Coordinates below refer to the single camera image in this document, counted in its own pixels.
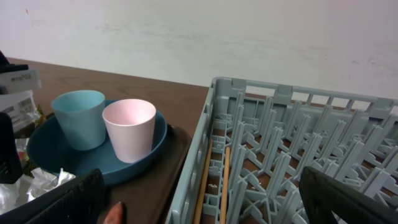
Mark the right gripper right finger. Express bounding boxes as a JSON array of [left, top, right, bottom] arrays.
[[299, 166, 397, 224]]

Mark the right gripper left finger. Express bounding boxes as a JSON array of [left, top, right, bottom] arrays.
[[1, 169, 105, 224]]

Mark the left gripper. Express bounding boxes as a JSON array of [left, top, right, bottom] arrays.
[[0, 113, 23, 184]]

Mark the white napkin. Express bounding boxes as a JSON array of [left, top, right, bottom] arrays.
[[0, 136, 76, 215]]

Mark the foil snack wrapper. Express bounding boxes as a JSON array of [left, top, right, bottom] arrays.
[[15, 105, 47, 177]]

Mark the light blue cup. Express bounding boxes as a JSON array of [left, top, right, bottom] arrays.
[[51, 90, 106, 151]]

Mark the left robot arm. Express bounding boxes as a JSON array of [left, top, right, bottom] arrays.
[[1, 54, 42, 184]]

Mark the grey dishwasher rack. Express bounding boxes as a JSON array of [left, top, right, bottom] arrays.
[[167, 77, 397, 223]]

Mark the orange carrot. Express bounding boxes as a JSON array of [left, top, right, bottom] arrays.
[[103, 202, 124, 224]]

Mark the dark blue plate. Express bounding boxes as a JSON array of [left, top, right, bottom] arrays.
[[27, 111, 167, 186]]

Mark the brown serving tray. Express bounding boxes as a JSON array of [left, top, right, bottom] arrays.
[[98, 124, 191, 223]]

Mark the pink cup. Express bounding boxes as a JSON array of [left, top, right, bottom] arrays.
[[102, 99, 157, 163]]

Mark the wooden chopstick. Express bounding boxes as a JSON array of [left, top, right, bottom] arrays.
[[220, 147, 231, 224], [192, 139, 213, 224]]

